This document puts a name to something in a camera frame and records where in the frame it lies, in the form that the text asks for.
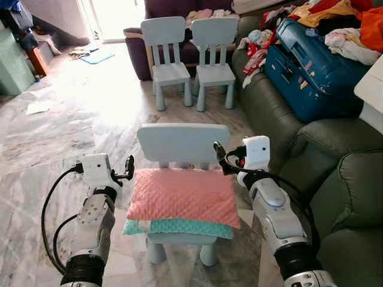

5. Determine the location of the yellow garment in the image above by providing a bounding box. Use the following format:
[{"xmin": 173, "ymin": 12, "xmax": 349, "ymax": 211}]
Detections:
[{"xmin": 297, "ymin": 0, "xmax": 360, "ymax": 28}]

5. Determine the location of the light blue kids chair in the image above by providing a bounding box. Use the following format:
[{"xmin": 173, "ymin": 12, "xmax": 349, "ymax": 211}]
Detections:
[
  {"xmin": 141, "ymin": 16, "xmax": 194, "ymax": 112},
  {"xmin": 191, "ymin": 16, "xmax": 240, "ymax": 113},
  {"xmin": 136, "ymin": 123, "xmax": 232, "ymax": 267}
]

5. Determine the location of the purple sofa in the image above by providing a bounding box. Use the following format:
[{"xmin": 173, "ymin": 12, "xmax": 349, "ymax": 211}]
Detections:
[{"xmin": 123, "ymin": 0, "xmax": 241, "ymax": 82}]

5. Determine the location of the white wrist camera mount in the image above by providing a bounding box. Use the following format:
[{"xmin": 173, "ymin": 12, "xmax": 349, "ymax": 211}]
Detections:
[
  {"xmin": 242, "ymin": 136, "xmax": 271, "ymax": 172},
  {"xmin": 82, "ymin": 154, "xmax": 114, "ymax": 186}
]

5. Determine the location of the brown wooden box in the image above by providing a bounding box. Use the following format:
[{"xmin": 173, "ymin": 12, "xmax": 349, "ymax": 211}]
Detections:
[{"xmin": 26, "ymin": 46, "xmax": 49, "ymax": 78}]

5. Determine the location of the white table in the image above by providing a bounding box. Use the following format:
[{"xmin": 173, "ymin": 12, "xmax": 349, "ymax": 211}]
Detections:
[{"xmin": 354, "ymin": 56, "xmax": 383, "ymax": 134}]

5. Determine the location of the pink dotted pillow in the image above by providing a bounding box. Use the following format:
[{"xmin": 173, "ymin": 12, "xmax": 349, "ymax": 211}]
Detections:
[{"xmin": 126, "ymin": 167, "xmax": 241, "ymax": 230}]

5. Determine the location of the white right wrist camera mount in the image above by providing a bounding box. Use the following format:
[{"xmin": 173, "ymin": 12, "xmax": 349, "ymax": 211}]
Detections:
[{"xmin": 242, "ymin": 136, "xmax": 271, "ymax": 172}]

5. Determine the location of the green woven cabinet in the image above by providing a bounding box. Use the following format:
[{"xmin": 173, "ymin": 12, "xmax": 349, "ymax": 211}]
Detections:
[{"xmin": 0, "ymin": 27, "xmax": 36, "ymax": 97}]

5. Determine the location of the white garment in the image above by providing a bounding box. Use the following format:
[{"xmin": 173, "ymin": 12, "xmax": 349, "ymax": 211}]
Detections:
[{"xmin": 324, "ymin": 28, "xmax": 382, "ymax": 66}]

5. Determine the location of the red and white cloth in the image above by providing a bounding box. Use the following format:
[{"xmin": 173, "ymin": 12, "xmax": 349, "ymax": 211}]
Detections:
[{"xmin": 238, "ymin": 29, "xmax": 273, "ymax": 89}]

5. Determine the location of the black bag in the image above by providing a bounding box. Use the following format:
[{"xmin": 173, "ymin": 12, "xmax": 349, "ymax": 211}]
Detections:
[{"xmin": 0, "ymin": 0, "xmax": 38, "ymax": 52}]

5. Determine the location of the light blue floor mat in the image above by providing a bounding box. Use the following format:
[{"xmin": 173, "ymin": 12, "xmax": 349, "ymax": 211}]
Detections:
[{"xmin": 80, "ymin": 50, "xmax": 116, "ymax": 65}]

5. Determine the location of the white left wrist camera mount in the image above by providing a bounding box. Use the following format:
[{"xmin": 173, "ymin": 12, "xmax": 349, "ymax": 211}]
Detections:
[{"xmin": 82, "ymin": 154, "xmax": 114, "ymax": 186}]

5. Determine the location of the orange garment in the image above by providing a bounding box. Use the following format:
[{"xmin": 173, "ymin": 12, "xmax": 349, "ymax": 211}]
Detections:
[{"xmin": 358, "ymin": 7, "xmax": 383, "ymax": 53}]

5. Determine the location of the teal dotted pillow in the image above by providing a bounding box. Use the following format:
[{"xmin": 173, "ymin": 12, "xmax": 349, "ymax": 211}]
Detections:
[{"xmin": 123, "ymin": 218, "xmax": 235, "ymax": 240}]

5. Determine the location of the dark blue suitcase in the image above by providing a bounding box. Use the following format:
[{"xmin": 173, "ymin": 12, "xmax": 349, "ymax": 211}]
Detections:
[{"xmin": 263, "ymin": 17, "xmax": 372, "ymax": 124}]

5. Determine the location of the white paper sheet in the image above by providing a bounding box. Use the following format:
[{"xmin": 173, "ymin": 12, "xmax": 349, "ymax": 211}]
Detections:
[{"xmin": 25, "ymin": 100, "xmax": 55, "ymax": 116}]

